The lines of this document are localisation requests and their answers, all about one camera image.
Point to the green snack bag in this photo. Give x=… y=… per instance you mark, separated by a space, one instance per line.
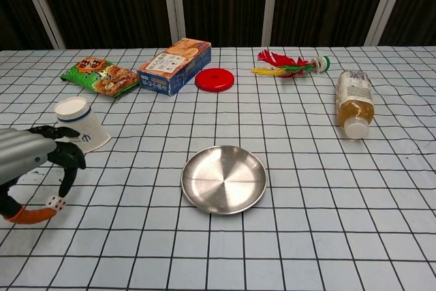
x=98 y=76

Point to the stainless steel round plate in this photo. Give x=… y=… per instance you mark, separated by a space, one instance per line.
x=221 y=182

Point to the colourful feather shuttlecock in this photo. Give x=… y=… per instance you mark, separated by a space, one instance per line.
x=292 y=67

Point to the white metal frame post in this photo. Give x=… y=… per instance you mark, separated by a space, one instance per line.
x=173 y=1
x=40 y=6
x=272 y=1
x=387 y=4

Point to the plastic tea bottle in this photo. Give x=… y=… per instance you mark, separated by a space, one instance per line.
x=354 y=107

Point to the red round plastic disc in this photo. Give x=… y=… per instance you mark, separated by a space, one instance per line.
x=214 y=79

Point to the blue biscuit box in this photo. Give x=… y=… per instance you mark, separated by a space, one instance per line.
x=170 y=66

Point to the white die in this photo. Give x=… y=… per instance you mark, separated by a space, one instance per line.
x=58 y=203

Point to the white paper cup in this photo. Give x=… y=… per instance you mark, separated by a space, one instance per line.
x=92 y=127

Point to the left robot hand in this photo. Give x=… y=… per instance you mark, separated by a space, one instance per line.
x=24 y=154

